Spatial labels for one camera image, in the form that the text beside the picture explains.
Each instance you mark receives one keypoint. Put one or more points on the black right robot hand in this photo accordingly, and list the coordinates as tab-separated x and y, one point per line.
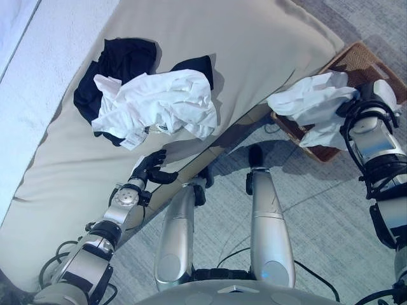
381	93

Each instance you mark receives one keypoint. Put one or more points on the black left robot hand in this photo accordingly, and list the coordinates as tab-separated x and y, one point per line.
152	165

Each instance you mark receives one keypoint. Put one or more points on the white garment with tags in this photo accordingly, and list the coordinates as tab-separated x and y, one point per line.
159	98

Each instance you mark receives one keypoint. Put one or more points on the plain white garment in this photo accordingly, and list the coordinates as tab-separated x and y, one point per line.
305	101

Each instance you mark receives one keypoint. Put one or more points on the black garment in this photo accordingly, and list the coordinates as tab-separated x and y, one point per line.
127	57

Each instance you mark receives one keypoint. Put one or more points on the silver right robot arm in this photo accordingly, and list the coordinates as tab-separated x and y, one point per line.
372	143

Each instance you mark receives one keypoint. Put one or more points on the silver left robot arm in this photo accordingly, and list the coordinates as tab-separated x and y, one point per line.
124	197

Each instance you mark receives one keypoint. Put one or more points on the brown wicker basket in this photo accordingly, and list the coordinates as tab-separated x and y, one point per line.
356	60

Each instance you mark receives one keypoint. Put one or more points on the bed with beige cover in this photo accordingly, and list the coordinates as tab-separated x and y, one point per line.
222	47

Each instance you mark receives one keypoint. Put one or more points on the grey striped rug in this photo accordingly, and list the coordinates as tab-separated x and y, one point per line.
318	206

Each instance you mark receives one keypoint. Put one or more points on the white duvet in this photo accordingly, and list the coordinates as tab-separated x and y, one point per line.
31	95

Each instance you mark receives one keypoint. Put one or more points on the grey robot torso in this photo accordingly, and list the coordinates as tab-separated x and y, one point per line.
235	294

